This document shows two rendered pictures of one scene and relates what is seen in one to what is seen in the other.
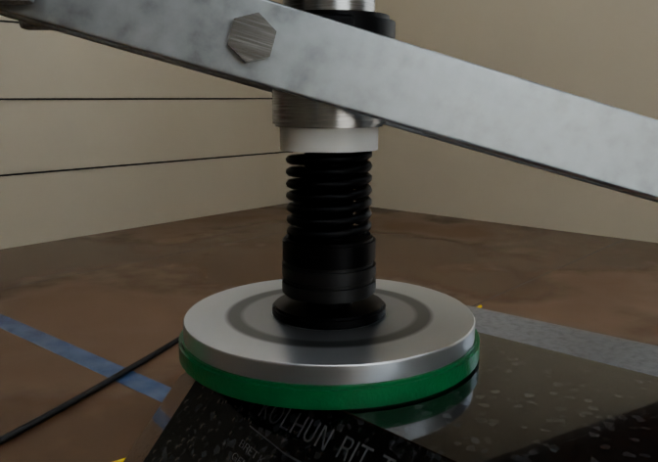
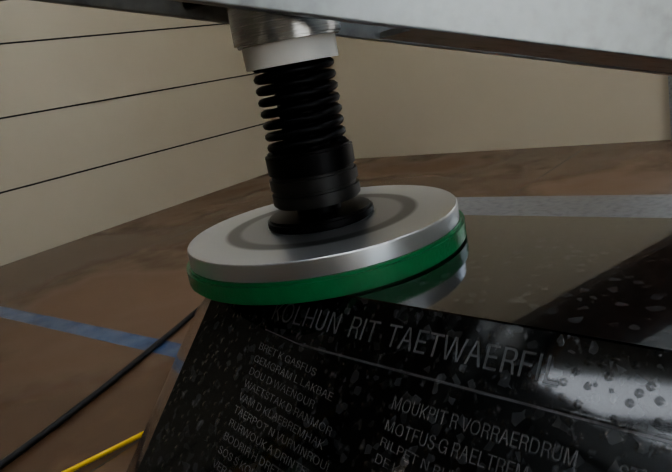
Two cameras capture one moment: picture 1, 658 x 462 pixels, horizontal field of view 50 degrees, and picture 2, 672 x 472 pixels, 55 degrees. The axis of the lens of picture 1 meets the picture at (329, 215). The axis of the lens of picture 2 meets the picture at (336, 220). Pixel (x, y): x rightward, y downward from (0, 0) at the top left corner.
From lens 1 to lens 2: 0.04 m
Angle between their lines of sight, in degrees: 4
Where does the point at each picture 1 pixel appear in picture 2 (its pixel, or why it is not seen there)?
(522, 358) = (506, 227)
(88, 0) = not seen: outside the picture
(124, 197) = (129, 190)
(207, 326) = (209, 249)
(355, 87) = not seen: outside the picture
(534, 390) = (520, 248)
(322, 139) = (283, 51)
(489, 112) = not seen: outside the picture
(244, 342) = (245, 254)
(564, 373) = (546, 230)
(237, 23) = not seen: outside the picture
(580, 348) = (557, 210)
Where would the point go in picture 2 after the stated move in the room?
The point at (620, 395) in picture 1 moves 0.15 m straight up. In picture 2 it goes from (599, 237) to (580, 6)
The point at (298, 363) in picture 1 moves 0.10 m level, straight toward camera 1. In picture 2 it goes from (297, 260) to (306, 317)
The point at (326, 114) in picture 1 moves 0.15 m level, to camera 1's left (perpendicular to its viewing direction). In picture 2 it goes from (282, 25) to (63, 64)
